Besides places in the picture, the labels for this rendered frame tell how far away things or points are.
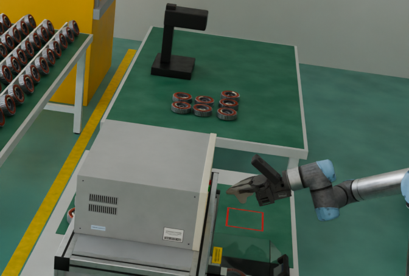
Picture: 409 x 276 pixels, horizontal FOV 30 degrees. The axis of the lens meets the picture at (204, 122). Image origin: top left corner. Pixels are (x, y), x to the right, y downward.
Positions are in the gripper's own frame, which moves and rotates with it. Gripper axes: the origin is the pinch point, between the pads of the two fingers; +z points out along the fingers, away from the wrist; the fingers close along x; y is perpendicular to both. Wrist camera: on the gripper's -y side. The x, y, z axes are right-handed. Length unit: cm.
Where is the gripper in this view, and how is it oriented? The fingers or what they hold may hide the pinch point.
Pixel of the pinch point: (229, 189)
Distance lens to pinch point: 257.6
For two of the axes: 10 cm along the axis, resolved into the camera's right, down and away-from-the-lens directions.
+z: -9.5, 2.6, 1.9
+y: 3.1, 8.8, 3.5
